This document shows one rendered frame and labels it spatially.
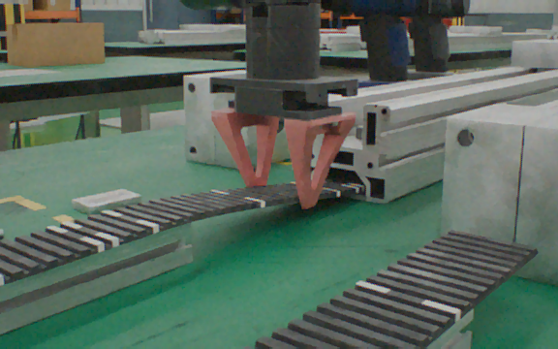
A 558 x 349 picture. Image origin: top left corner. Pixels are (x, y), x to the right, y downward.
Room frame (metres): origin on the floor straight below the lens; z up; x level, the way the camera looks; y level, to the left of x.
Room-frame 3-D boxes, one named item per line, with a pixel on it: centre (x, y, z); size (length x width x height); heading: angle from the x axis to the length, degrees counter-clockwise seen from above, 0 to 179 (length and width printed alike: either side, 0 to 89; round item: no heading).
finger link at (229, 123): (0.51, 0.00, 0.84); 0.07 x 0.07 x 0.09; 51
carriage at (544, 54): (1.07, -0.47, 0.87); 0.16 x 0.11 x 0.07; 140
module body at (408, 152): (0.87, -0.31, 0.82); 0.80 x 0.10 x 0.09; 140
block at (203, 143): (0.72, 0.03, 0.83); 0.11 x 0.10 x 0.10; 54
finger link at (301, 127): (0.49, -0.02, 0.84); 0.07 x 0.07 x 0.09; 51
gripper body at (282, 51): (0.50, -0.01, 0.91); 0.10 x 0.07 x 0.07; 51
